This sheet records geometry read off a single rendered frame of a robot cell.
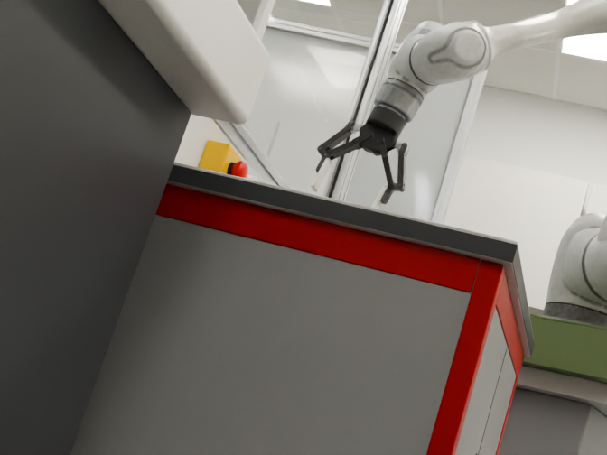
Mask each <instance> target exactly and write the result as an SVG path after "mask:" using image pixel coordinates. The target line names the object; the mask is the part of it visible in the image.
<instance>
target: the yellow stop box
mask: <svg viewBox="0 0 607 455"><path fill-rule="evenodd" d="M239 161H241V158H240V156H239V155H238V154H237V152H236V151H235V150H234V149H233V147H232V146H231V145H230V144H225V143H222V142H217V141H213V140H208V142H207V144H206V147H205V149H204V152H203V155H202V157H201V162H200V165H199V168H202V169H207V170H211V171H215V172H222V173H226V174H229V175H231V170H232V167H233V166H234V165H236V164H237V162H239Z"/></svg>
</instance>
